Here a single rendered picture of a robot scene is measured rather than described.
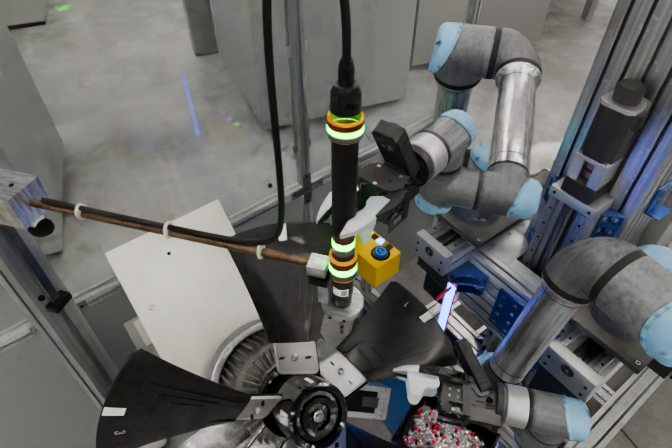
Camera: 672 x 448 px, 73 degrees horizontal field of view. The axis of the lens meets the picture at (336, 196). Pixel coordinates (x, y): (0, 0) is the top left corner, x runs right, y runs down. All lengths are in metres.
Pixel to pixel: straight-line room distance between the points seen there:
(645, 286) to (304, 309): 0.56
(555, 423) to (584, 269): 0.31
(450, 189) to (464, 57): 0.37
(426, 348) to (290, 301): 0.33
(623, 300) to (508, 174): 0.27
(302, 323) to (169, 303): 0.32
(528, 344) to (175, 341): 0.73
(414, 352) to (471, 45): 0.68
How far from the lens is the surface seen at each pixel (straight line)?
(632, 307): 0.85
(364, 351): 1.01
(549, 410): 1.01
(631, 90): 1.23
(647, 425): 2.61
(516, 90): 1.03
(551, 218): 1.47
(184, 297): 1.08
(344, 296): 0.74
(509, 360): 1.06
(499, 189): 0.86
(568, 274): 0.89
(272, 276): 0.90
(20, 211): 0.97
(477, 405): 1.00
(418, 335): 1.06
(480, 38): 1.12
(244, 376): 1.02
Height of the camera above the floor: 2.07
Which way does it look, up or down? 42 degrees down
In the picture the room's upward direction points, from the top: straight up
